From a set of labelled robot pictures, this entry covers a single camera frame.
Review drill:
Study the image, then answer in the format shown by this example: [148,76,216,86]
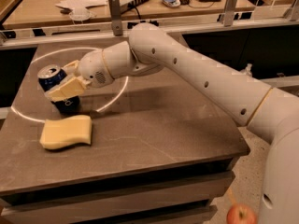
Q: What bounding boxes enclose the drawer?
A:
[2,171,235,224]
[104,205,217,224]

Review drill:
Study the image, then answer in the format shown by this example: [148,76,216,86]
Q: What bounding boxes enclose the lower drawer front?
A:
[104,205,217,224]

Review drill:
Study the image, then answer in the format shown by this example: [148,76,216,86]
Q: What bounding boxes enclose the grey metal post left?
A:
[108,0,123,36]

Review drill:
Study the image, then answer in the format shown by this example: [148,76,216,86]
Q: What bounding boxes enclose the red apple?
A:
[226,203,257,224]

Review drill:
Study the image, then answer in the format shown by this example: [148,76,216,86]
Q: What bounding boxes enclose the upper drawer front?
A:
[2,171,235,224]

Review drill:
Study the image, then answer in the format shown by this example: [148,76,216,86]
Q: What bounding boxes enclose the blue white face mask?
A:
[162,0,180,7]

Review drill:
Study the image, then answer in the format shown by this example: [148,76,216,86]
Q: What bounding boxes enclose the blue pepsi can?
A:
[37,64,80,113]

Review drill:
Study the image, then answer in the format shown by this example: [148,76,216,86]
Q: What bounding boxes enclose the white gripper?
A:
[45,49,114,102]

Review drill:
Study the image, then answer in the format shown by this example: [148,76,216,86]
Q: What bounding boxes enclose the grey metal post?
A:
[108,0,123,36]
[221,0,237,26]

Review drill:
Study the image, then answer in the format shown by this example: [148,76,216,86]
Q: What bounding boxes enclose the yellow sponge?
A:
[39,115,92,150]

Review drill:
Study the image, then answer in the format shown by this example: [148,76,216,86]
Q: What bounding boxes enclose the grey metal post right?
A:
[221,0,237,26]

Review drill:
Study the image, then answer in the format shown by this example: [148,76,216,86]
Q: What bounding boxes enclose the clear bottle right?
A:
[241,63,252,77]

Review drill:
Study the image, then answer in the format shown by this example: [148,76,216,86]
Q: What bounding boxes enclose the white round dish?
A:
[69,7,92,21]

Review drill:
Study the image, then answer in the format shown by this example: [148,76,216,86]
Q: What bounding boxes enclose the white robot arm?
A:
[46,23,299,224]

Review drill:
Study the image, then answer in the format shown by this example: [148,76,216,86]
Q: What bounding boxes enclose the white papers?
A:
[57,0,107,9]

